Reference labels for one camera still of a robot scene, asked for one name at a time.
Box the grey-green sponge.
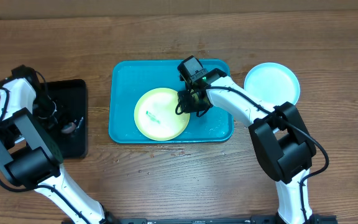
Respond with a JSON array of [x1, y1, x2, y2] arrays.
[[61, 122, 76, 134]]

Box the yellow plate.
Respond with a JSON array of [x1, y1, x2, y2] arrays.
[[134, 88, 190, 141]]

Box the light blue plate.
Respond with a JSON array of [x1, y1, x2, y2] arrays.
[[244, 62, 301, 105]]

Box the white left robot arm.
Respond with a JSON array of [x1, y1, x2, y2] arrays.
[[0, 65, 117, 223]]

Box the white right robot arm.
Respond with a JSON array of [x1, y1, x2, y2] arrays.
[[175, 56, 337, 223]]

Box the black tray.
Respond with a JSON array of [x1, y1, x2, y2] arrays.
[[40, 79, 88, 159]]

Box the teal tray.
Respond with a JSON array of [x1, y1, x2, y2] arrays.
[[108, 60, 234, 144]]

